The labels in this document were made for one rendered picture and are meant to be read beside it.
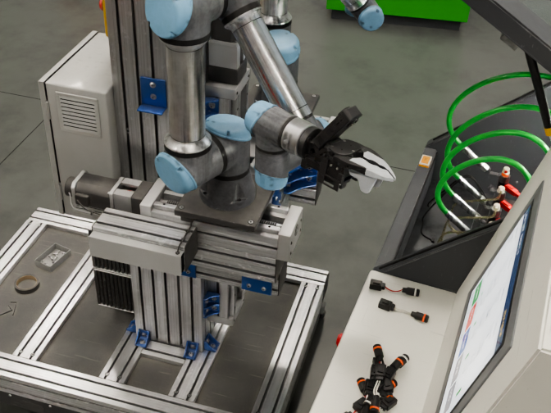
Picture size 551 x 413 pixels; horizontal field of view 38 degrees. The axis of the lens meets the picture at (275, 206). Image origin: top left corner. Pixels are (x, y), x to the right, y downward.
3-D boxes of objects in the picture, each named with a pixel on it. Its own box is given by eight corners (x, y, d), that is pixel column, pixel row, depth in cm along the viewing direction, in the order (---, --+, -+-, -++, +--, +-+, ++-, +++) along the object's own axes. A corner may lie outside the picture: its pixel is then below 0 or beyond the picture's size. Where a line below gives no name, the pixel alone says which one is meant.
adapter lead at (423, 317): (377, 308, 192) (378, 301, 191) (380, 302, 194) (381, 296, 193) (425, 325, 189) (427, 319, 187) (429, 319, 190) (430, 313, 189)
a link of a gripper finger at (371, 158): (398, 195, 158) (360, 175, 163) (404, 169, 155) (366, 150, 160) (389, 200, 156) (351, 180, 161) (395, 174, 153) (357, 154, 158)
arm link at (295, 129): (307, 113, 168) (281, 123, 162) (323, 121, 166) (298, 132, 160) (301, 144, 172) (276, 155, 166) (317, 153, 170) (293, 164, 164)
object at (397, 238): (417, 187, 264) (425, 146, 255) (430, 190, 263) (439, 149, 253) (366, 310, 218) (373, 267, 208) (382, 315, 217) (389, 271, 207)
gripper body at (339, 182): (361, 182, 164) (316, 158, 170) (369, 145, 160) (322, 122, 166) (339, 193, 159) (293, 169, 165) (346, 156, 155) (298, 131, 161)
